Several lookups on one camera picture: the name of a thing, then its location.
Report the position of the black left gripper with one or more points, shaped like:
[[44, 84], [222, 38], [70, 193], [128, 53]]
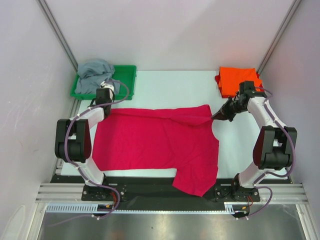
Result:
[[110, 99]]

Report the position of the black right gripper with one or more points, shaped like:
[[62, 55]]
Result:
[[227, 110]]

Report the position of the crimson red t shirt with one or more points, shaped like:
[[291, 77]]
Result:
[[181, 139]]

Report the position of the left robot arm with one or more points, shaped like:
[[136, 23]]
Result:
[[73, 142]]

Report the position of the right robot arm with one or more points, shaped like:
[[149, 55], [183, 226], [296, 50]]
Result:
[[274, 151]]

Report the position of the crumpled grey t shirt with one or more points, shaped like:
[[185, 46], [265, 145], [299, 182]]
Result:
[[92, 74]]

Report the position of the green plastic bin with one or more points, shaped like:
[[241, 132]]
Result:
[[123, 73]]

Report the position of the folded orange t shirt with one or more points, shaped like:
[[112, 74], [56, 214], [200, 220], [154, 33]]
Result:
[[232, 75]]

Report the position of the aluminium front extrusion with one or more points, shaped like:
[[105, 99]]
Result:
[[72, 192]]

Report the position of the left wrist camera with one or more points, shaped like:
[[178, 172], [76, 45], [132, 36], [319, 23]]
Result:
[[108, 84]]

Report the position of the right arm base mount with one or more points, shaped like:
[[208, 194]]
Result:
[[229, 193]]

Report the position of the white slotted cable duct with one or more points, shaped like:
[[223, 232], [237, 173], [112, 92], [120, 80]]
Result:
[[149, 208]]

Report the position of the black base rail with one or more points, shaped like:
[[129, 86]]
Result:
[[151, 190]]

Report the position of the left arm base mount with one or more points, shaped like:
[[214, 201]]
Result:
[[100, 194]]

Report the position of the aluminium frame post left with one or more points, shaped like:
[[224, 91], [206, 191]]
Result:
[[49, 16]]

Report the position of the aluminium frame post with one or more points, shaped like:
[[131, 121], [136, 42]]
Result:
[[49, 16], [280, 32]]

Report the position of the aluminium frame post right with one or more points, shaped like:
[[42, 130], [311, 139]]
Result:
[[280, 32]]

